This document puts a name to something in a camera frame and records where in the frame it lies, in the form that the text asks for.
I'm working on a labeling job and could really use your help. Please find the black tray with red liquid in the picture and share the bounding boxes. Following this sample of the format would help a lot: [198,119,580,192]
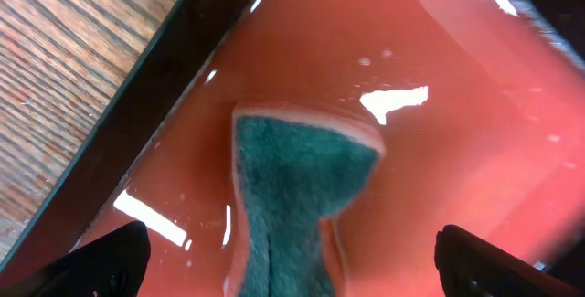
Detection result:
[1,0,584,296]

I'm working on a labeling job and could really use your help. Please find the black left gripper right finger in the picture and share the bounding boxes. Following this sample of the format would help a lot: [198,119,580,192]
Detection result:
[434,225,584,297]

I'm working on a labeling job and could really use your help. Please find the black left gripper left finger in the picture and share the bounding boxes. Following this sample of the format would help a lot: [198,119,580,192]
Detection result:
[1,220,151,297]

